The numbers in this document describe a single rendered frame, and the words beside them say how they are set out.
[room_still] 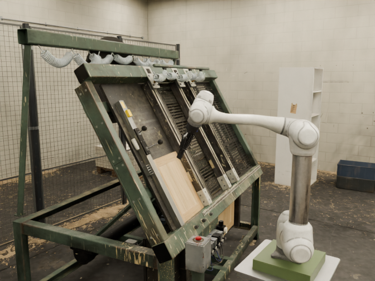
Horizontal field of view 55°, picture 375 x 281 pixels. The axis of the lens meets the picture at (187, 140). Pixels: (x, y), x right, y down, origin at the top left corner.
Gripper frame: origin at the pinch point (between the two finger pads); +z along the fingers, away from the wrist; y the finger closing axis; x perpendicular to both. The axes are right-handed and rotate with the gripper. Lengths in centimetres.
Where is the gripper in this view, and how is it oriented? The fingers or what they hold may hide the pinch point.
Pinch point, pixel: (181, 153)
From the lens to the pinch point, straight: 217.2
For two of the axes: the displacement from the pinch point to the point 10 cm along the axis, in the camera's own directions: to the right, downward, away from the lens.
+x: 8.0, 4.9, -3.5
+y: -4.7, 1.4, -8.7
